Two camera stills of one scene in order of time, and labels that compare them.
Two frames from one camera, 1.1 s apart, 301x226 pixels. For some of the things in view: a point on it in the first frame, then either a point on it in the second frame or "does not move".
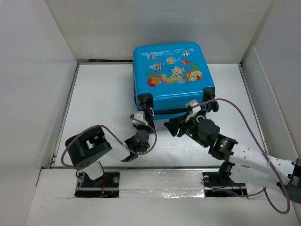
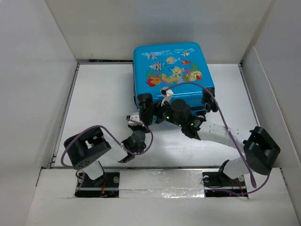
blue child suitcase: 172,80 does not move
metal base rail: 103,181 does not move
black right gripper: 175,123 to 157,112
